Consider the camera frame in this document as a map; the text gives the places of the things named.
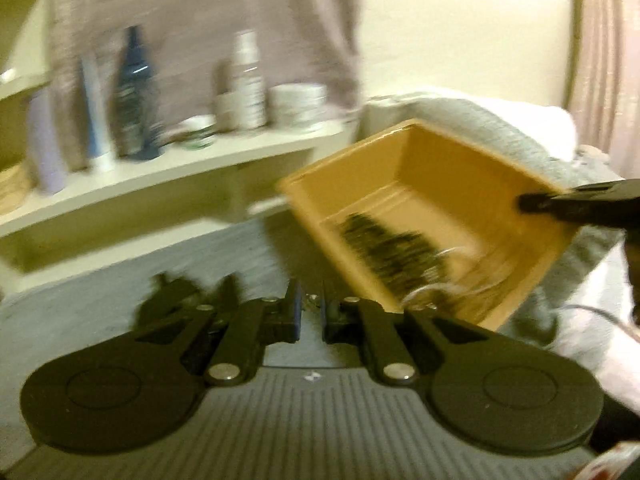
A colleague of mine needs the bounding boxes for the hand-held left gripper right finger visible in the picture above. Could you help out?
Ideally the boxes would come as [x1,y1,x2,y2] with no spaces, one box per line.
[321,282,482,386]

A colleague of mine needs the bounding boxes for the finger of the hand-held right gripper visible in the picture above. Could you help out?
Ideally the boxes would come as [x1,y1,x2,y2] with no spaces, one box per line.
[515,179,640,233]

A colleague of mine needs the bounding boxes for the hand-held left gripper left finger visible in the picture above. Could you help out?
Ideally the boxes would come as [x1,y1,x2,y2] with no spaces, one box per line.
[134,280,303,386]

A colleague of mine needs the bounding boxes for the brown bead bracelet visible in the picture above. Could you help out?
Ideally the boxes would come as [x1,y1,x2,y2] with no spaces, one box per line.
[340,212,401,261]

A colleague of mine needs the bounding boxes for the yellow plastic bin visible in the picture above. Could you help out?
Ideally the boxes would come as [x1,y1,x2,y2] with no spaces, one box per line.
[277,119,581,332]

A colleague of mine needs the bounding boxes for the white quilted pillow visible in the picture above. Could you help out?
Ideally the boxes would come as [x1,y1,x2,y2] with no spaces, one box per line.
[480,97,578,161]

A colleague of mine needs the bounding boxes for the pale pink blanket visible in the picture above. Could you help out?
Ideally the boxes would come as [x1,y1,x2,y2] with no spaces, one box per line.
[550,255,636,411]

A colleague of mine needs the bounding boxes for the pink curtain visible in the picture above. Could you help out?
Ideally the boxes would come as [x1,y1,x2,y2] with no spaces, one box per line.
[565,0,640,181]

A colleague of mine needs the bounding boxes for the beige shelf unit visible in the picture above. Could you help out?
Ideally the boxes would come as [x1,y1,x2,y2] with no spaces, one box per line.
[0,0,351,281]

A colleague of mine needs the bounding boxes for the small green jar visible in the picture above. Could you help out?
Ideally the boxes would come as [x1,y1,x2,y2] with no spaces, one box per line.
[177,114,218,150]

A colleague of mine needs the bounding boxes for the white cream jar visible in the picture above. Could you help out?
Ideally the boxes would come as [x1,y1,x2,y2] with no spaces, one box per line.
[270,82,328,128]

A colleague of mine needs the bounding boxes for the grey bed cover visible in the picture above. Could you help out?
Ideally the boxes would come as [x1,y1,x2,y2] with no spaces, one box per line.
[0,215,351,461]

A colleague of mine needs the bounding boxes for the clear spray bottle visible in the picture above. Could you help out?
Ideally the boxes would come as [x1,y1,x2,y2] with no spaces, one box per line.
[230,30,268,130]

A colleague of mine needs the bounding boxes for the dark blue spray bottle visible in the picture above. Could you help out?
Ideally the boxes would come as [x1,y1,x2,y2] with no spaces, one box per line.
[112,25,163,161]

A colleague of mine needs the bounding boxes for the white tube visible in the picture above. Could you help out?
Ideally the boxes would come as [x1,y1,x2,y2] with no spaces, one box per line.
[77,55,116,171]

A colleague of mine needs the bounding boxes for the purple cone bottle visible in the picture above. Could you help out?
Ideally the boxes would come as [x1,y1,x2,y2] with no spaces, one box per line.
[27,90,68,195]

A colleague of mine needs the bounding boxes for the mauve fleece towel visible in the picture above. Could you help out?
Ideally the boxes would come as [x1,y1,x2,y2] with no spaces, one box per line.
[50,0,363,171]

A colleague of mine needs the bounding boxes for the thin dark cable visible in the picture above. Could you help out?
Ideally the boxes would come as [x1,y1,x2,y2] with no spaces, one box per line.
[565,302,636,333]

